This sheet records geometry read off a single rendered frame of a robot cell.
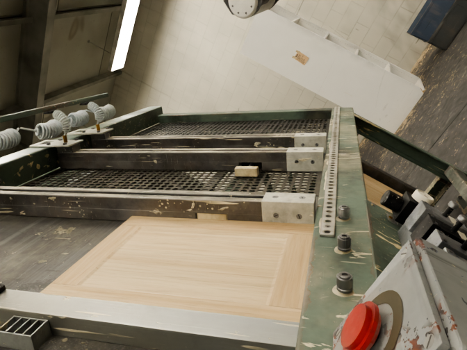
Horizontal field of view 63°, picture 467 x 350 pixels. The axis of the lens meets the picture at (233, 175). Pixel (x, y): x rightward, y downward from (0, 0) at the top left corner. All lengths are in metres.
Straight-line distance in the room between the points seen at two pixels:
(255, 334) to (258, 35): 4.34
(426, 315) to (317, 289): 0.41
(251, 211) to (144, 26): 6.17
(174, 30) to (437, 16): 3.84
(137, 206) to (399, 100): 3.98
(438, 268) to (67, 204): 1.03
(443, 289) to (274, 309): 0.43
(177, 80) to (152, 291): 6.23
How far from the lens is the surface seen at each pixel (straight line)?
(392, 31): 6.00
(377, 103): 4.74
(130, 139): 1.82
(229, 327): 0.60
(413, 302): 0.27
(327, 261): 0.73
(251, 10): 0.97
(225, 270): 0.77
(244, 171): 1.32
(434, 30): 4.97
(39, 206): 1.25
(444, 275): 0.29
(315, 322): 0.59
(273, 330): 0.59
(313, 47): 4.65
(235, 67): 6.41
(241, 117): 2.40
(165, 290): 0.74
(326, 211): 0.91
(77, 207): 1.17
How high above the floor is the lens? 1.05
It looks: 4 degrees up
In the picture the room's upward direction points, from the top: 61 degrees counter-clockwise
